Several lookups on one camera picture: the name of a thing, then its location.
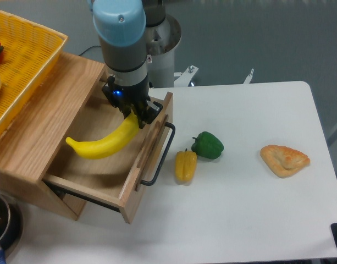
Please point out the yellow toy bell pepper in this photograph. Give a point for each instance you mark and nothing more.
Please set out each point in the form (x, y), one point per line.
(185, 165)

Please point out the wooden drawer cabinet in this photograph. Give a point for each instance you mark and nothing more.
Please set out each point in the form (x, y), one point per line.
(35, 136)

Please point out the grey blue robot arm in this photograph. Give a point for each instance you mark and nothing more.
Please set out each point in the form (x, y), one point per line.
(120, 26)

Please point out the yellow toy banana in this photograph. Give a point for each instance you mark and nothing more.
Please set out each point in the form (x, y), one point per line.
(110, 144)

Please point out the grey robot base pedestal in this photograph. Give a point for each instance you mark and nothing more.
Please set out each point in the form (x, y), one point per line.
(161, 42)

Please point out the yellow plastic basket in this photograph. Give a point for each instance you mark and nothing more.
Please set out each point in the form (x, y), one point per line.
(30, 52)

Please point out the dark metal pot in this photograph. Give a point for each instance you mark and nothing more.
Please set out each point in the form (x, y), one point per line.
(11, 227)

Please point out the black drawer handle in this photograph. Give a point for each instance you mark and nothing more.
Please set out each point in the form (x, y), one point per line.
(163, 157)

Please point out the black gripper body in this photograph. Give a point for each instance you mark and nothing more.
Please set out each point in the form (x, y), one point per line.
(119, 96)

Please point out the green toy bell pepper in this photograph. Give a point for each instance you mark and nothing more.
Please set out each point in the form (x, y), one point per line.
(207, 145)

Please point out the toy bread pastry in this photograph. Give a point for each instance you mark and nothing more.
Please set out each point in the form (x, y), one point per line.
(284, 161)

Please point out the open wooden top drawer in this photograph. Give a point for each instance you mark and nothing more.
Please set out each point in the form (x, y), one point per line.
(114, 182)

